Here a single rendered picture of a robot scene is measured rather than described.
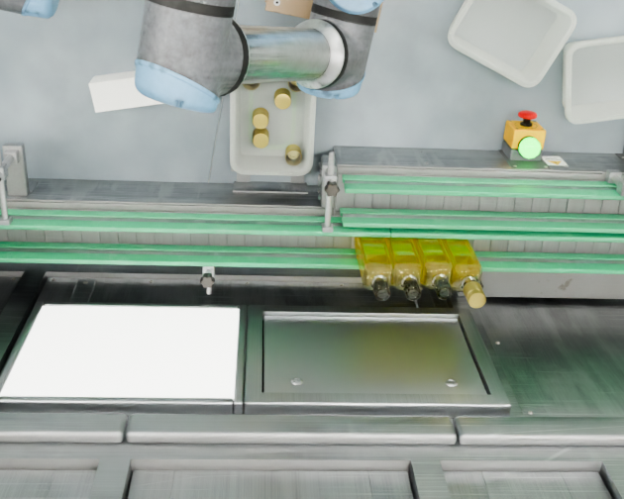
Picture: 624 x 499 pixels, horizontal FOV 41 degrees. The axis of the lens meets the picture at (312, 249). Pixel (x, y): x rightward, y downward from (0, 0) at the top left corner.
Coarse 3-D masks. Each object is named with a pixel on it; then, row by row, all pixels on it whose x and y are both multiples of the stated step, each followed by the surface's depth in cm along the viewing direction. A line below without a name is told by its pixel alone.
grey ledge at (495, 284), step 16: (496, 272) 184; (512, 272) 184; (528, 272) 184; (544, 272) 184; (496, 288) 186; (512, 288) 186; (528, 288) 186; (544, 288) 186; (560, 288) 186; (576, 288) 187; (592, 288) 187; (608, 288) 187
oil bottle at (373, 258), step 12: (360, 240) 170; (372, 240) 169; (384, 240) 170; (360, 252) 168; (372, 252) 164; (384, 252) 164; (360, 264) 167; (372, 264) 160; (384, 264) 160; (372, 276) 159; (384, 276) 159; (372, 288) 160
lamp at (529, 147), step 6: (528, 138) 175; (534, 138) 175; (522, 144) 175; (528, 144) 174; (534, 144) 174; (522, 150) 175; (528, 150) 174; (534, 150) 174; (528, 156) 175; (534, 156) 175
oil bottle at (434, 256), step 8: (416, 240) 170; (424, 240) 169; (432, 240) 170; (440, 240) 170; (416, 248) 169; (424, 248) 166; (432, 248) 166; (440, 248) 166; (424, 256) 163; (432, 256) 163; (440, 256) 163; (448, 256) 163; (424, 264) 161; (432, 264) 160; (440, 264) 160; (448, 264) 160; (424, 272) 161; (432, 272) 159; (440, 272) 159; (448, 272) 159; (424, 280) 161; (448, 280) 160; (432, 288) 161
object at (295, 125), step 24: (240, 96) 174; (264, 96) 175; (312, 96) 168; (240, 120) 177; (288, 120) 178; (312, 120) 170; (240, 144) 179; (288, 144) 180; (312, 144) 173; (240, 168) 174; (264, 168) 175; (288, 168) 176
